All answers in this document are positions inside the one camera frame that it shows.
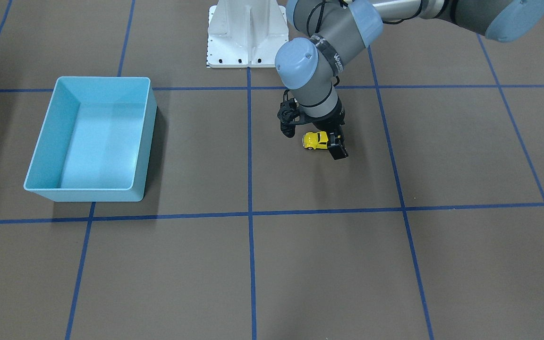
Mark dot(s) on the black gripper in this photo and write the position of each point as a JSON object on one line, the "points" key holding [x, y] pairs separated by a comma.
{"points": [[334, 120]]}

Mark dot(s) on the yellow beetle toy car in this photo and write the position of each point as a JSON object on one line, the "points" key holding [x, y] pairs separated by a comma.
{"points": [[315, 140]]}

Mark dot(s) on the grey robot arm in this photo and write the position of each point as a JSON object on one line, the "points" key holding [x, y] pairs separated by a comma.
{"points": [[336, 31]]}

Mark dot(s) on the light blue plastic bin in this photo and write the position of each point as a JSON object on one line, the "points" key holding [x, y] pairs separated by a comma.
{"points": [[95, 141]]}

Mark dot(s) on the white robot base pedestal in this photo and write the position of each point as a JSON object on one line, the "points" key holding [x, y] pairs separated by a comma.
{"points": [[245, 33]]}

